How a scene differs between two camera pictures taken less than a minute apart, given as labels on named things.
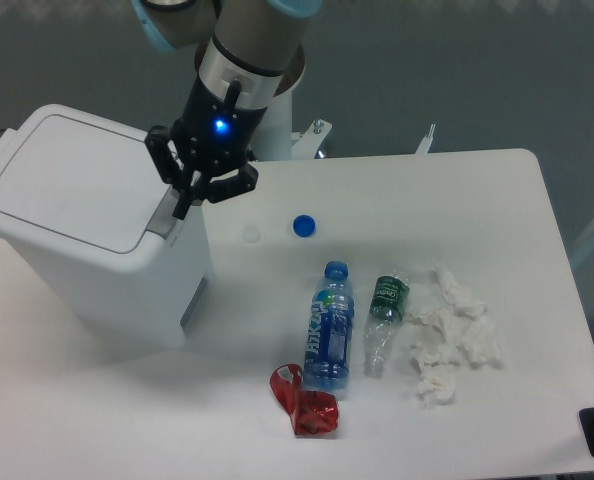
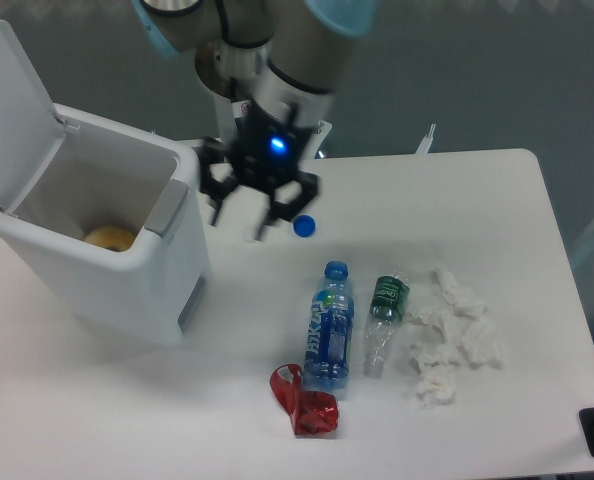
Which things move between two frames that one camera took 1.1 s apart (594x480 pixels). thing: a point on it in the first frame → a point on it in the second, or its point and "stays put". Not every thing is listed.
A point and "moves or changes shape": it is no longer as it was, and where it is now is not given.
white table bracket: [306, 144] stays put
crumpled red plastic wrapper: [312, 412] stays put
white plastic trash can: [86, 201] moves or changes shape
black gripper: [213, 134] → [268, 150]
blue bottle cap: [304, 226] stays put
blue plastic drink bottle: [329, 335] stays put
